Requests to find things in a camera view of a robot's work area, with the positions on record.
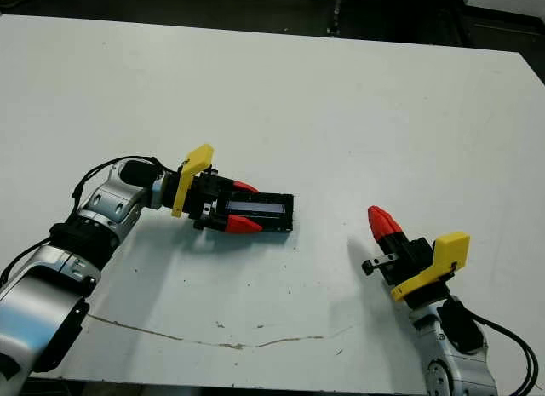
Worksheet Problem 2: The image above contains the black and yellow right gripper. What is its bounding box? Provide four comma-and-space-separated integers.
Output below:
361, 205, 472, 306

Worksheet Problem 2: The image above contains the black and yellow left gripper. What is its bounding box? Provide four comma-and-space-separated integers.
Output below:
171, 143, 264, 235

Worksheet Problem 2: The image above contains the black rectangular box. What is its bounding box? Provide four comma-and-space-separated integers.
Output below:
216, 191, 295, 233

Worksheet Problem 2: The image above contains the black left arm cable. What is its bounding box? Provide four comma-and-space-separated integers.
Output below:
0, 155, 181, 286

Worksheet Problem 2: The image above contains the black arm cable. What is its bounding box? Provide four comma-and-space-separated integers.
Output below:
0, 155, 181, 286
459, 301, 538, 396

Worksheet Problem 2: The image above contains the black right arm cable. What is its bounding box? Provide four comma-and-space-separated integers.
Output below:
459, 301, 538, 396

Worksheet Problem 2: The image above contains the black post behind table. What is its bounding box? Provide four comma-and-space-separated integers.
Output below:
326, 0, 344, 37

